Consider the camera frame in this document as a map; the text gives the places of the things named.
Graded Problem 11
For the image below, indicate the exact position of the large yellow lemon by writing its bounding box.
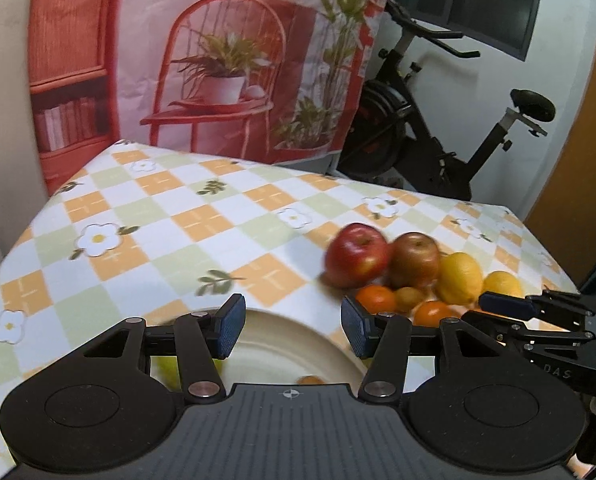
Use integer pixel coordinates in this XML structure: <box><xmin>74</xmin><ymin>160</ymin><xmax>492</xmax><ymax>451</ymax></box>
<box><xmin>435</xmin><ymin>252</ymin><xmax>484</xmax><ymax>307</ymax></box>

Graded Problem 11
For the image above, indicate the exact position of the dark window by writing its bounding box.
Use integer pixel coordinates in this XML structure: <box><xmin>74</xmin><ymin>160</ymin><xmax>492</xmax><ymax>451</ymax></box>
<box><xmin>408</xmin><ymin>0</ymin><xmax>546</xmax><ymax>61</ymax></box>

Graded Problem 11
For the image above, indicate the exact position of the beige round plate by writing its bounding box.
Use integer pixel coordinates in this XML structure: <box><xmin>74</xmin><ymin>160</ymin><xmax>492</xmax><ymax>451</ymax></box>
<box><xmin>148</xmin><ymin>307</ymin><xmax>369</xmax><ymax>387</ymax></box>

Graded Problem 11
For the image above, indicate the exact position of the black exercise bike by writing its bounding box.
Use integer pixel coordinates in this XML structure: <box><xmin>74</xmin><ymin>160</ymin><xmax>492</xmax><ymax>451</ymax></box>
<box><xmin>338</xmin><ymin>0</ymin><xmax>556</xmax><ymax>201</ymax></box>

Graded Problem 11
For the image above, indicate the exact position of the dark red apple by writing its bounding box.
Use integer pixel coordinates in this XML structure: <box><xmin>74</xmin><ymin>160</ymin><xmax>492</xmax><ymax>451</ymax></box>
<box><xmin>388</xmin><ymin>232</ymin><xmax>441</xmax><ymax>291</ymax></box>

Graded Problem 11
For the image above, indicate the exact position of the brown kiwi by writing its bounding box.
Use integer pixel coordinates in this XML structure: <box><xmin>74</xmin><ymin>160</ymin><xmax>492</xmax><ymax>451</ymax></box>
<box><xmin>394</xmin><ymin>286</ymin><xmax>427</xmax><ymax>313</ymax></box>

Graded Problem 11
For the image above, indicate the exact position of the small yellow lemon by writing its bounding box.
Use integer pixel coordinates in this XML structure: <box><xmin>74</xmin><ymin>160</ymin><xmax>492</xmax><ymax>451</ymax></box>
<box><xmin>482</xmin><ymin>271</ymin><xmax>524</xmax><ymax>299</ymax></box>

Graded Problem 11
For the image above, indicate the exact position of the orange wooden door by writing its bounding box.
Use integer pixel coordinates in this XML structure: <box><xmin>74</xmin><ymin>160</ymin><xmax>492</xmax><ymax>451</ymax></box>
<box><xmin>522</xmin><ymin>45</ymin><xmax>596</xmax><ymax>286</ymax></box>

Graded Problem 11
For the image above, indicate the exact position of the red chair wall poster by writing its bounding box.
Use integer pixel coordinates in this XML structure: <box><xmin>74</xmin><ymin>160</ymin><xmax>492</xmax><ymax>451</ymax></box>
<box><xmin>28</xmin><ymin>0</ymin><xmax>409</xmax><ymax>196</ymax></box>

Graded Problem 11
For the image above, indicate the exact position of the green apple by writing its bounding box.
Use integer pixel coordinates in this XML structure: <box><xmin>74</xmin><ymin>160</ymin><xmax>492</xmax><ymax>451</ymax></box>
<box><xmin>150</xmin><ymin>354</ymin><xmax>223</xmax><ymax>392</ymax></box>

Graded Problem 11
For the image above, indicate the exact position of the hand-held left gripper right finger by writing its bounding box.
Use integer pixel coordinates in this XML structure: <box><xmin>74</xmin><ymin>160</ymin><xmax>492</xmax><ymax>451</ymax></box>
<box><xmin>340</xmin><ymin>296</ymin><xmax>521</xmax><ymax>405</ymax></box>

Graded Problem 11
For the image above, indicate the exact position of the large orange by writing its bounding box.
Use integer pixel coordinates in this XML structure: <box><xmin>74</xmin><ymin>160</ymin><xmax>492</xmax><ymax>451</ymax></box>
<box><xmin>413</xmin><ymin>300</ymin><xmax>462</xmax><ymax>326</ymax></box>

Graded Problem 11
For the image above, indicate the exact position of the bright red apple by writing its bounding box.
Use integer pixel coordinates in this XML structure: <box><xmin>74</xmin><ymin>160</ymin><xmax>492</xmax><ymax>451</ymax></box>
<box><xmin>324</xmin><ymin>223</ymin><xmax>393</xmax><ymax>289</ymax></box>

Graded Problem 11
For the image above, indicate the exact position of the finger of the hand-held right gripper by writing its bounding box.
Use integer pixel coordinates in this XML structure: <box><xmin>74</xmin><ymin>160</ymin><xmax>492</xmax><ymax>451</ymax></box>
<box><xmin>479</xmin><ymin>287</ymin><xmax>596</xmax><ymax>319</ymax></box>
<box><xmin>462</xmin><ymin>310</ymin><xmax>596</xmax><ymax>348</ymax></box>

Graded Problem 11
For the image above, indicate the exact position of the checkered floral tablecloth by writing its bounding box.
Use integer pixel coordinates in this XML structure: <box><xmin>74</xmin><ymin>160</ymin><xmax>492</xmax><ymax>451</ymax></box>
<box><xmin>0</xmin><ymin>140</ymin><xmax>581</xmax><ymax>480</ymax></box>

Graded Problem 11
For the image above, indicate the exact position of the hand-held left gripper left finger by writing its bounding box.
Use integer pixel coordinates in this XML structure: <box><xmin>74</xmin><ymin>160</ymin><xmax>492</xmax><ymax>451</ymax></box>
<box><xmin>75</xmin><ymin>294</ymin><xmax>247</xmax><ymax>405</ymax></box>

